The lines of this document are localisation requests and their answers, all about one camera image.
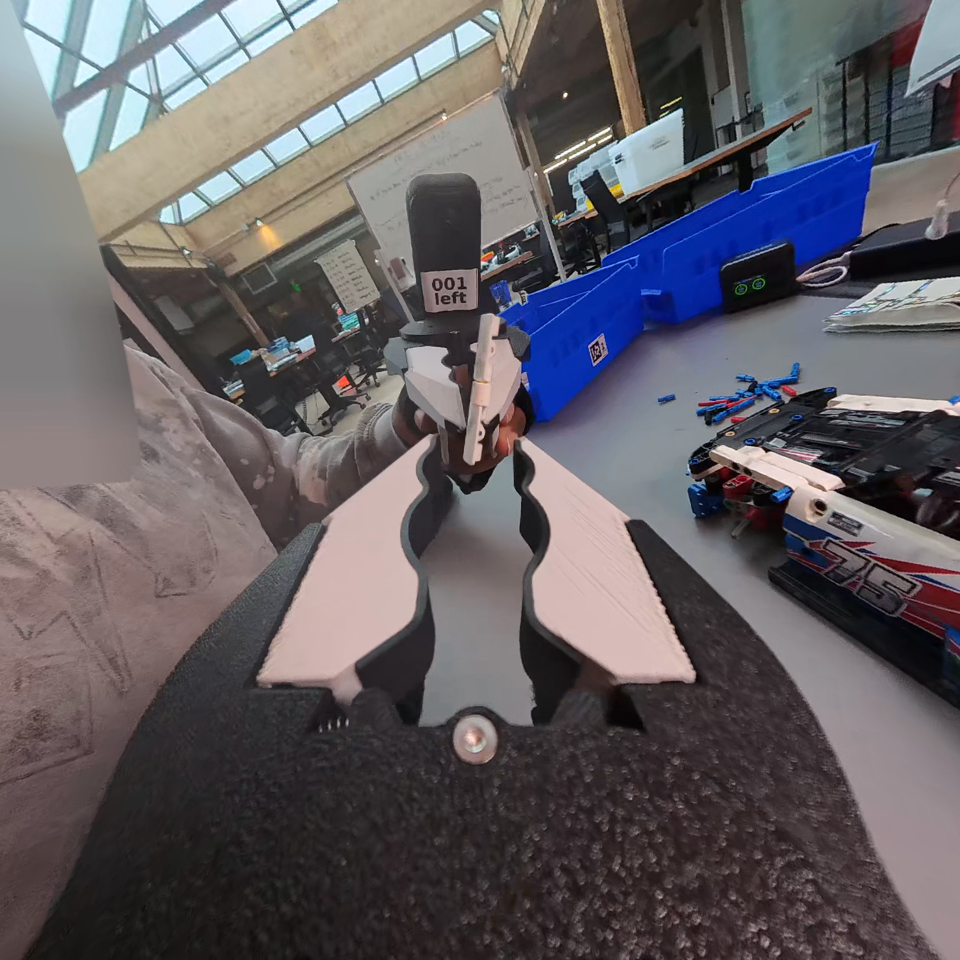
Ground person's left hand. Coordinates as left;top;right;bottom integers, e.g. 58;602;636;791
391;396;529;481

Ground person's grey sweatshirt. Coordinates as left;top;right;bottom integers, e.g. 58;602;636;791
0;345;301;960

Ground brick-built toy race car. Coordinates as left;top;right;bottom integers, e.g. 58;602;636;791
686;386;960;706

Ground black office chair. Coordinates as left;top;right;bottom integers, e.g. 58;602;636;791
311;322;372;421
236;360;312;436
581;171;631;249

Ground grey desk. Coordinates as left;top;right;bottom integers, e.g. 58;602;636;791
420;157;960;960

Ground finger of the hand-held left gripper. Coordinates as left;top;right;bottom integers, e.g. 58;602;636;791
403;345;475;435
480;352;522;429

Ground black flat box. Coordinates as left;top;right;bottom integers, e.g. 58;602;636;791
847;217;960;280

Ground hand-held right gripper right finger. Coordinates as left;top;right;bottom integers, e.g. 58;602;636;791
513;438;697;687

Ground blue plastic bin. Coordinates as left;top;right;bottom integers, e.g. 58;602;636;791
495;258;646;421
600;142;879;324

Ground instruction booklet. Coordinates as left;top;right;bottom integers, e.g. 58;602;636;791
822;277;960;333

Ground black charger green display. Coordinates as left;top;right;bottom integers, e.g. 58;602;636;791
720;240;796;312

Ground wooden far table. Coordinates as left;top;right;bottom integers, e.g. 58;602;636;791
622;107;815;196

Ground white brick assembly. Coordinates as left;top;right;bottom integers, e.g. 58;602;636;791
462;313;505;463

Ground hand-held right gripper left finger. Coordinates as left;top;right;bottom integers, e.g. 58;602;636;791
256;435;440;706

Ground white monitor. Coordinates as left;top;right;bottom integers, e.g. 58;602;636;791
903;0;960;99

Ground pile of blue red pins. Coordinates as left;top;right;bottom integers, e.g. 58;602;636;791
696;362;802;425

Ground storage drawer racks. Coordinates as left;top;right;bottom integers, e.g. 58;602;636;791
821;52;960;159

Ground white storage box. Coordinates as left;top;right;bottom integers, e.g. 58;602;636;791
607;108;687;189

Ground person's left forearm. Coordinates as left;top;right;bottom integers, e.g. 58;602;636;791
247;405;410;549

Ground paper flipchart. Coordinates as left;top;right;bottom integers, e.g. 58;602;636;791
315;240;382;315

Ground white cable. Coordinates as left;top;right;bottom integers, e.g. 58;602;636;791
795;251;856;286

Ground whiteboard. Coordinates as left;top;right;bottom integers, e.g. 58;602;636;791
346;97;556;264

